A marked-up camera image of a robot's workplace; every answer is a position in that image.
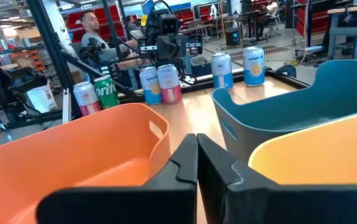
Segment green Sprite can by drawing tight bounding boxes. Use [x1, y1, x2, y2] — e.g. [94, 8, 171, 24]
[93, 75, 120, 110]

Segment black computer tower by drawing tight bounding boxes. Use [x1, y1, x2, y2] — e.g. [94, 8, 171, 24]
[224, 27, 243, 47]

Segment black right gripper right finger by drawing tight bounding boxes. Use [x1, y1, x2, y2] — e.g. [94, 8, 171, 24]
[196, 133, 357, 224]

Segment yellow plastic bin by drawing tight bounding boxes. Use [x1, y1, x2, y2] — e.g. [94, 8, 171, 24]
[248, 107, 357, 186]

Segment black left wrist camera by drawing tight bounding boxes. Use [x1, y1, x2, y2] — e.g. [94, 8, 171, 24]
[160, 17, 179, 35]

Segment black storage crate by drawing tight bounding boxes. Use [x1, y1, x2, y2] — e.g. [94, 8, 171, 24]
[191, 57, 212, 78]

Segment orange plastic bin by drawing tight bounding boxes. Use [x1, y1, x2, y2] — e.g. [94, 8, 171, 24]
[0, 102, 171, 224]

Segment white paper bag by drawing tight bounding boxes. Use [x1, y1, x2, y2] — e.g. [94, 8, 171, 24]
[25, 82, 59, 114]

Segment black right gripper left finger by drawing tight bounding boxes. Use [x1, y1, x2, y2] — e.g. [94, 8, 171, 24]
[36, 133, 199, 224]

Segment blue white Spindrift can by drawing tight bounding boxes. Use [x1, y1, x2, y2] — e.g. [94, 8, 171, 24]
[211, 52, 234, 90]
[139, 66, 163, 106]
[242, 46, 265, 87]

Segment silver cans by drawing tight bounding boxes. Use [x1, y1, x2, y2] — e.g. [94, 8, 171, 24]
[157, 64, 183, 105]

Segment person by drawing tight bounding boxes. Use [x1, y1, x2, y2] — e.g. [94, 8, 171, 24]
[257, 0, 279, 38]
[126, 15, 141, 32]
[80, 11, 138, 63]

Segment teal plastic bin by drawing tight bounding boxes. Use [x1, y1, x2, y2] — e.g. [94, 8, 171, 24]
[211, 58, 357, 166]

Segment grey workbench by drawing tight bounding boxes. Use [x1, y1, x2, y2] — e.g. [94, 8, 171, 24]
[326, 3, 357, 60]

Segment red storage shelving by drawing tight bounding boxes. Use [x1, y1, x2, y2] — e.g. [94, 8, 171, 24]
[67, 4, 126, 43]

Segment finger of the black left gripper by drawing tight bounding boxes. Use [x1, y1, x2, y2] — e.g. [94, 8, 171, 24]
[157, 34, 170, 60]
[169, 34, 182, 60]

